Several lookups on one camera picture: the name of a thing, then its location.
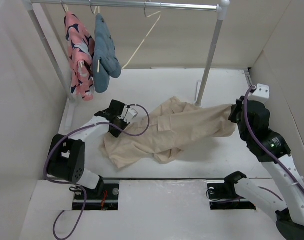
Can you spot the wooden hanger under pink shorts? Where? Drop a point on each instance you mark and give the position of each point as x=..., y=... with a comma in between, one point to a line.
x=67, y=8

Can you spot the pink floral shorts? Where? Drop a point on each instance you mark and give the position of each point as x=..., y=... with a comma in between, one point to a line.
x=80, y=47

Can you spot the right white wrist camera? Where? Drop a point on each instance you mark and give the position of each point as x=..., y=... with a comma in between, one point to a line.
x=260, y=93

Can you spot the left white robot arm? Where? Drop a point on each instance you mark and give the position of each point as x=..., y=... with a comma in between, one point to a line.
x=66, y=158

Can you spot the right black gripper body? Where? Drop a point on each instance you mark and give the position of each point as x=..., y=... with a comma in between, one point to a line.
x=235, y=116

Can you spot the blue denim shorts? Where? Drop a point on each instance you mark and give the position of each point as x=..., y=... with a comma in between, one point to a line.
x=105, y=64

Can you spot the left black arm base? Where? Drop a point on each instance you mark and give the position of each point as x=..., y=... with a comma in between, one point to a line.
x=106, y=201

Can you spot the empty wooden hanger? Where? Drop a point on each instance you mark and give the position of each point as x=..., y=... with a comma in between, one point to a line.
x=158, y=14

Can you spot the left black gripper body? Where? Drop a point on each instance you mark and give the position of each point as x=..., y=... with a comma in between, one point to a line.
x=121, y=123

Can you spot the metal clothes rack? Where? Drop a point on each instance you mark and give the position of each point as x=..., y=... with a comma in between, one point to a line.
x=220, y=9

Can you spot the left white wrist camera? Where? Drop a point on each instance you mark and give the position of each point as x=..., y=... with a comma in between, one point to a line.
x=128, y=114

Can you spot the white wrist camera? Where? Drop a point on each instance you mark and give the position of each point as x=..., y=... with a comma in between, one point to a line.
x=260, y=93
x=128, y=114

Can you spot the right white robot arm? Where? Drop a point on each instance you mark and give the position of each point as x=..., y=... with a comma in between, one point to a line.
x=273, y=153

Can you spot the beige trousers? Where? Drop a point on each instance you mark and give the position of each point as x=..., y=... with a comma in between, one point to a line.
x=170, y=127

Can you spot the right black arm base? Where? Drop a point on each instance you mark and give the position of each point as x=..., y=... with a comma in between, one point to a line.
x=222, y=199

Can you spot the wooden hanger under denim shorts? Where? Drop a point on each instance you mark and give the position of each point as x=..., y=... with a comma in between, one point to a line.
x=95, y=12

